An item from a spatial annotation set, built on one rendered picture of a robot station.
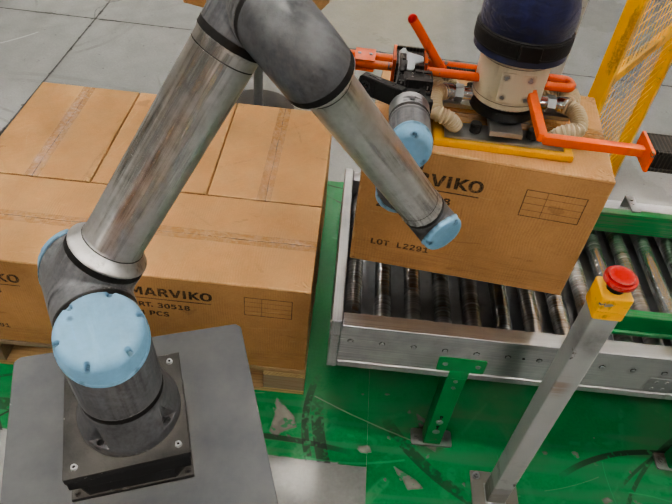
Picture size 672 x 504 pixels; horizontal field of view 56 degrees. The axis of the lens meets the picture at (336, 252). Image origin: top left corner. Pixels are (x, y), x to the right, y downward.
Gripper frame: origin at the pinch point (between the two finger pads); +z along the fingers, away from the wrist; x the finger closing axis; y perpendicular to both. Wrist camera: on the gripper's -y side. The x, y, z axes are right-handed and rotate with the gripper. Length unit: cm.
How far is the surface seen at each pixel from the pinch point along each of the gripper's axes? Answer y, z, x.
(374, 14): 3, 306, -121
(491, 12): 17.8, -5.6, 17.3
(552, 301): 58, -11, -67
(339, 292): -8, -23, -60
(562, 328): 59, -22, -66
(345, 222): -8, 7, -60
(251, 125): -48, 66, -66
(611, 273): 47, -49, -17
